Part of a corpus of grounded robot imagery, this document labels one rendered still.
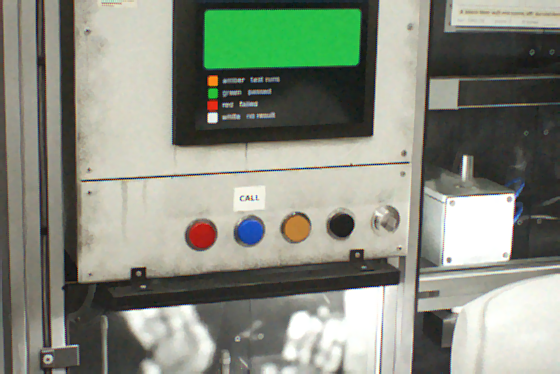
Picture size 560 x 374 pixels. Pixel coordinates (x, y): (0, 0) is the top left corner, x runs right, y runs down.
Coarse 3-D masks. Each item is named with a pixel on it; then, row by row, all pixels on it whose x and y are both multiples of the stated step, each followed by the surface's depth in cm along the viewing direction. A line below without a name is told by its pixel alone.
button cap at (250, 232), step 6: (246, 222) 142; (252, 222) 142; (258, 222) 143; (240, 228) 142; (246, 228) 142; (252, 228) 142; (258, 228) 143; (240, 234) 142; (246, 234) 142; (252, 234) 143; (258, 234) 143; (246, 240) 143; (252, 240) 143; (258, 240) 143
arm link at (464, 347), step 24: (504, 288) 104; (528, 288) 102; (552, 288) 101; (480, 312) 102; (504, 312) 100; (528, 312) 99; (552, 312) 99; (456, 336) 106; (480, 336) 100; (504, 336) 99; (528, 336) 98; (552, 336) 98; (456, 360) 105; (480, 360) 99; (504, 360) 98; (528, 360) 98; (552, 360) 98
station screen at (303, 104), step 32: (224, 0) 134; (256, 0) 135; (288, 0) 136; (320, 0) 138; (352, 0) 139; (320, 64) 139; (352, 64) 141; (224, 96) 136; (256, 96) 138; (288, 96) 139; (320, 96) 140; (352, 96) 142; (224, 128) 137
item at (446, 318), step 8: (424, 312) 184; (432, 312) 182; (440, 312) 182; (448, 312) 182; (456, 312) 182; (424, 320) 184; (432, 320) 182; (440, 320) 179; (448, 320) 179; (456, 320) 180; (424, 328) 185; (432, 328) 182; (440, 328) 180; (448, 328) 179; (432, 336) 182; (440, 336) 180; (448, 336) 180; (440, 344) 180; (448, 344) 180
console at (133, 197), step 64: (64, 0) 142; (128, 0) 132; (192, 0) 133; (384, 0) 143; (64, 64) 144; (128, 64) 134; (192, 64) 135; (384, 64) 145; (64, 128) 146; (128, 128) 135; (192, 128) 137; (256, 128) 140; (320, 128) 142; (384, 128) 147; (64, 192) 149; (128, 192) 137; (192, 192) 140; (256, 192) 143; (320, 192) 146; (384, 192) 149; (128, 256) 139; (192, 256) 142; (256, 256) 145; (320, 256) 148; (384, 256) 151
